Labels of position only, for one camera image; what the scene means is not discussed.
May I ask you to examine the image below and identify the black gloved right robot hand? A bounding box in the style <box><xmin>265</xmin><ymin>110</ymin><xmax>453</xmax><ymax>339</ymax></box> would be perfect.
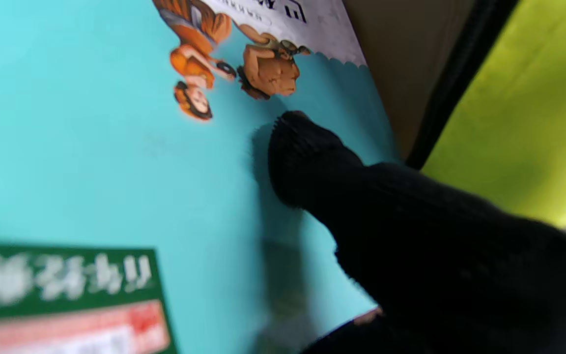
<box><xmin>267</xmin><ymin>111</ymin><xmax>566</xmax><ymax>354</ymax></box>

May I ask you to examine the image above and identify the blue and yellow school bag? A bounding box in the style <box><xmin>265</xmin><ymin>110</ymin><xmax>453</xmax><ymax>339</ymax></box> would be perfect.
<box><xmin>342</xmin><ymin>0</ymin><xmax>566</xmax><ymax>230</ymax></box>

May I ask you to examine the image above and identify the teal and white cover book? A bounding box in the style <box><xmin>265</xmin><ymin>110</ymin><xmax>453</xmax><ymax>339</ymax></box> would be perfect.
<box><xmin>0</xmin><ymin>0</ymin><xmax>397</xmax><ymax>354</ymax></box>

